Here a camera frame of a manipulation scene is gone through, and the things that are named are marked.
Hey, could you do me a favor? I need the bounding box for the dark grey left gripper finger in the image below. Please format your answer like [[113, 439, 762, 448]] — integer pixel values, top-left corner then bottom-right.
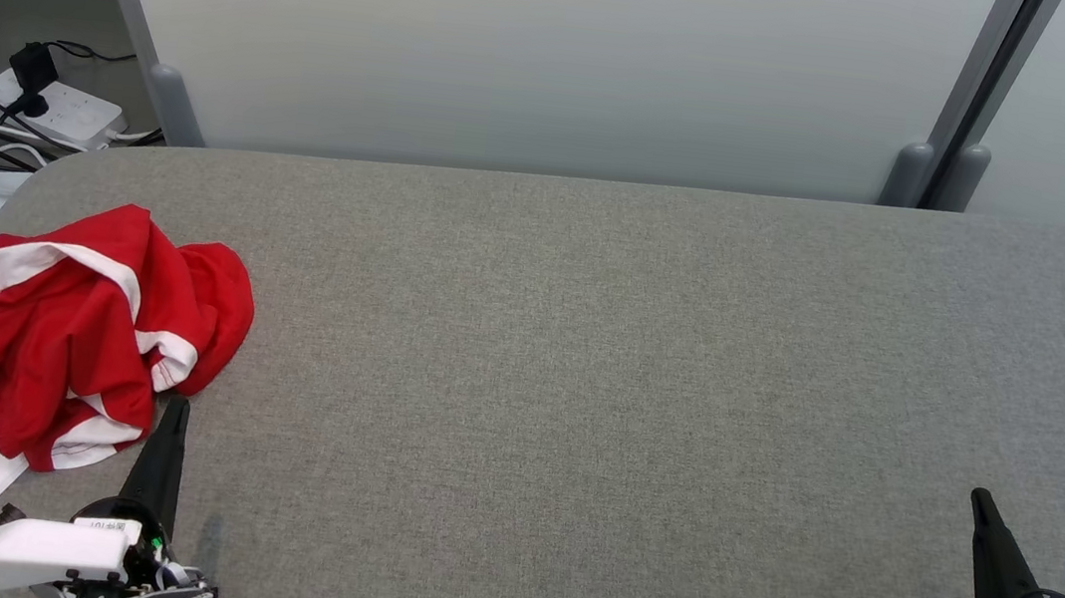
[[115, 391, 192, 540]]

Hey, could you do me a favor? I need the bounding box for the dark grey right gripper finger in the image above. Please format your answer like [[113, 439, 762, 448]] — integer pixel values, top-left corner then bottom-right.
[[959, 486, 1050, 598]]

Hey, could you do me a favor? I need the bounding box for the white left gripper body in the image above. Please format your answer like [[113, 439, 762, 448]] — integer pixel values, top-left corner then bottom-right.
[[0, 484, 174, 598]]

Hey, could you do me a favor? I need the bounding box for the black power adapter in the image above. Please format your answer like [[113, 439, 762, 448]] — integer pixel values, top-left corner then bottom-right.
[[2, 39, 63, 122]]

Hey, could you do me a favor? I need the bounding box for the wide pale grey partition panel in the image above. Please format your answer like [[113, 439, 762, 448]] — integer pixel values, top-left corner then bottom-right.
[[76, 0, 1003, 235]]

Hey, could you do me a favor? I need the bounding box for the grey metal partition post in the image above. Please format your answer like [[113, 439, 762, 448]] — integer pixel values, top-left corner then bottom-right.
[[876, 0, 1029, 221], [932, 0, 1064, 223], [55, 0, 222, 150]]

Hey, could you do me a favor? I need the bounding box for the thin black adapter cable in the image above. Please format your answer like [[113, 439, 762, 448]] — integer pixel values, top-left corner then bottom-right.
[[47, 38, 138, 67]]

